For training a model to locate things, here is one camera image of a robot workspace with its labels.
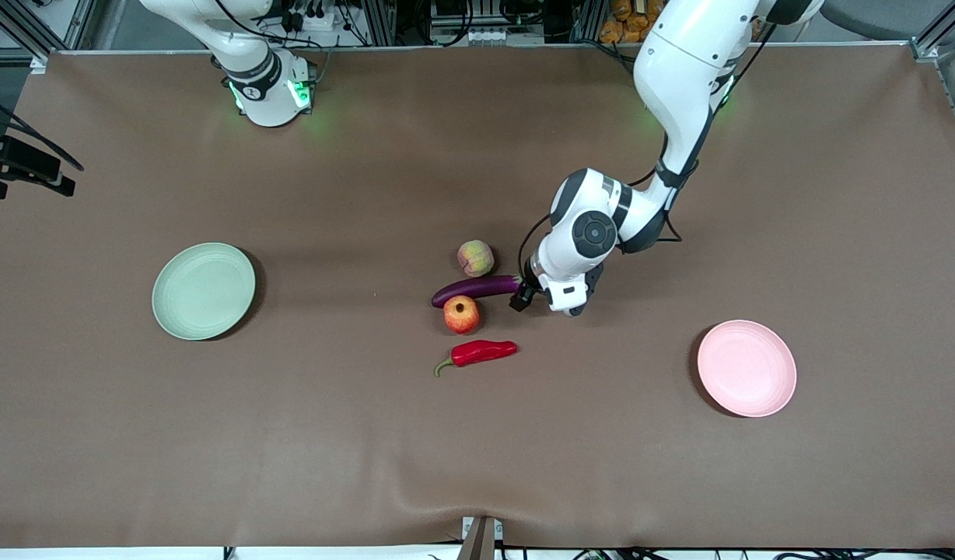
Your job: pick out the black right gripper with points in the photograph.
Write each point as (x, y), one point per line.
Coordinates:
(29, 160)

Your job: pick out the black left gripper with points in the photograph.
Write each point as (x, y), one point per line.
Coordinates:
(526, 293)

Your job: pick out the long purple eggplant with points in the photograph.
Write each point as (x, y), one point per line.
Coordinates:
(477, 288)

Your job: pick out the yellow pink peach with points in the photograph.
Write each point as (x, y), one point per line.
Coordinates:
(476, 258)

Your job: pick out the red pomegranate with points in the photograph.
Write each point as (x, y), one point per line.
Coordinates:
(462, 315)

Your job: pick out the red chili pepper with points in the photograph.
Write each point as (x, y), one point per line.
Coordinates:
(481, 352)

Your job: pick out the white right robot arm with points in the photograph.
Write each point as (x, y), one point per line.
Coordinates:
(267, 93)

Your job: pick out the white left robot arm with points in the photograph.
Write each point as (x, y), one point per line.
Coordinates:
(680, 70)

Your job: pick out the brown table cloth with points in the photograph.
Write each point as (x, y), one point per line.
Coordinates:
(477, 435)

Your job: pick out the pale green plate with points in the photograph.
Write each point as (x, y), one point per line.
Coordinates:
(204, 292)

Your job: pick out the pink plate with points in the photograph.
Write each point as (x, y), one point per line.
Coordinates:
(746, 369)

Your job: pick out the white connector strip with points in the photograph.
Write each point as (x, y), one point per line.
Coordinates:
(489, 36)

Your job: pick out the bag of orange snacks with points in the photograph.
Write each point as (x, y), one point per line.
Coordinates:
(621, 27)

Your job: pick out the white power strip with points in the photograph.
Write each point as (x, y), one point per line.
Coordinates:
(322, 22)

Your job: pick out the grey chair seat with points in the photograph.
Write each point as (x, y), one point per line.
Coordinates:
(890, 19)

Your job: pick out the aluminium frame rail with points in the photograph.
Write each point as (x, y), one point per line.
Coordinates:
(925, 48)
(26, 35)

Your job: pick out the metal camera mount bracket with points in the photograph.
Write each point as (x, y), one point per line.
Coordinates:
(481, 540)

